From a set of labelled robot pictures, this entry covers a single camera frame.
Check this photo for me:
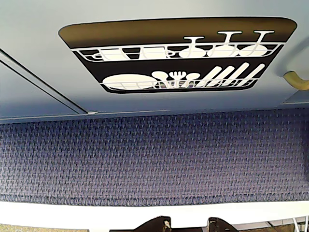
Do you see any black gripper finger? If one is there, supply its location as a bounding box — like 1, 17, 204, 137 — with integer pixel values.
207, 217, 241, 232
137, 216, 172, 232

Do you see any blue dishwasher door with decal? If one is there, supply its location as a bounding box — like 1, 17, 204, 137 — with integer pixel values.
0, 0, 309, 117

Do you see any blue woven cloth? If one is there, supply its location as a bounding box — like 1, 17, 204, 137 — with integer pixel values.
0, 108, 309, 207

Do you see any gold dishwasher door handle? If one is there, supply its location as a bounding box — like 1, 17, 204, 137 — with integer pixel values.
283, 71, 309, 91

